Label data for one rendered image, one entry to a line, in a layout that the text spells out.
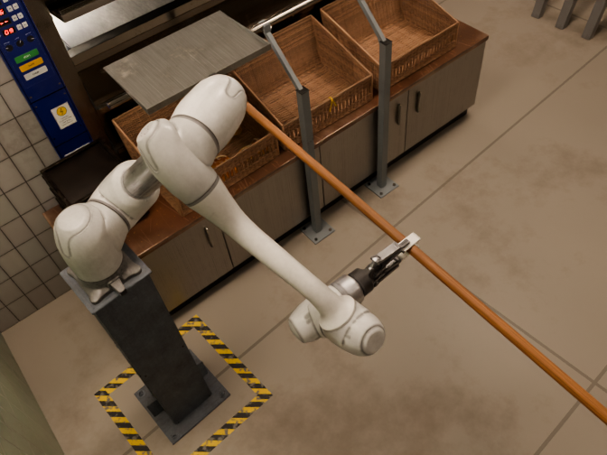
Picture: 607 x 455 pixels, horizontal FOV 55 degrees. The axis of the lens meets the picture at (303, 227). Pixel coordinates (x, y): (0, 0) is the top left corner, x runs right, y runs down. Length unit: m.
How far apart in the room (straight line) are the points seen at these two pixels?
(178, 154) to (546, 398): 2.02
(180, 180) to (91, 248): 0.57
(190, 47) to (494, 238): 1.80
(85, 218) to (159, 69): 0.82
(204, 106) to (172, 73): 1.00
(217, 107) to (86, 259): 0.68
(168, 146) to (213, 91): 0.19
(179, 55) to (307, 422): 1.62
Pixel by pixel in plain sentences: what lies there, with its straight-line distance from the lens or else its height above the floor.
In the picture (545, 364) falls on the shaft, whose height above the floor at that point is 1.13.
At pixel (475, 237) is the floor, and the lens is 3.17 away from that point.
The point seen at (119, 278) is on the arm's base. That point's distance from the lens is 1.89.
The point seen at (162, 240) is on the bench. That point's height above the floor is 0.58.
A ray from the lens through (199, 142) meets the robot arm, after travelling 1.29.
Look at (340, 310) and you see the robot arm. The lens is 1.36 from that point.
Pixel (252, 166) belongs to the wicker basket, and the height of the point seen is 0.62.
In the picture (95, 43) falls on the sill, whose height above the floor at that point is 1.18.
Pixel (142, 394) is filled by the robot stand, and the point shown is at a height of 0.02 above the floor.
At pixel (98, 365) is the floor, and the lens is 3.01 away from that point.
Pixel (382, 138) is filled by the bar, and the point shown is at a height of 0.39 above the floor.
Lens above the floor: 2.48
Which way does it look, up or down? 51 degrees down
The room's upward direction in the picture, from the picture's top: 8 degrees counter-clockwise
